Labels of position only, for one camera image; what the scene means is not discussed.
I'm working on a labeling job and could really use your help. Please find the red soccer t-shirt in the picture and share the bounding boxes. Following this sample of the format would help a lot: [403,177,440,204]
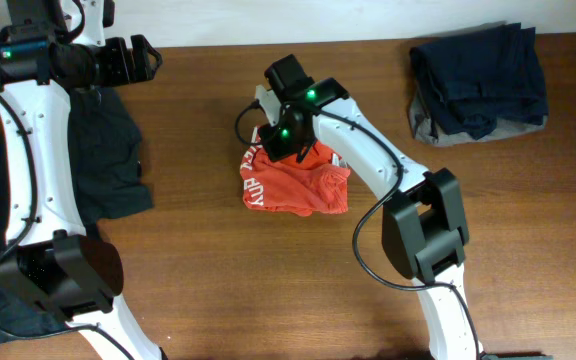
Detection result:
[239,143,351,217]

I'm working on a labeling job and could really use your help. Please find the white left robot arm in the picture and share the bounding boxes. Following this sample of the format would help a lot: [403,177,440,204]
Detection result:
[0,0,164,359]

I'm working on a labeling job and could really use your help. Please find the folded navy blue garment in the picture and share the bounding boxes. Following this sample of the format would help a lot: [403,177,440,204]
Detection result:
[409,22,550,141]

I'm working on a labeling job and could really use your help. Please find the black t-shirt white letters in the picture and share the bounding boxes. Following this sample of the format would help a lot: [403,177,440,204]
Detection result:
[0,88,153,344]

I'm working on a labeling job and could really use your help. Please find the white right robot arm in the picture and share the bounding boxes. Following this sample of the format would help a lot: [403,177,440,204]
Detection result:
[255,55,484,360]

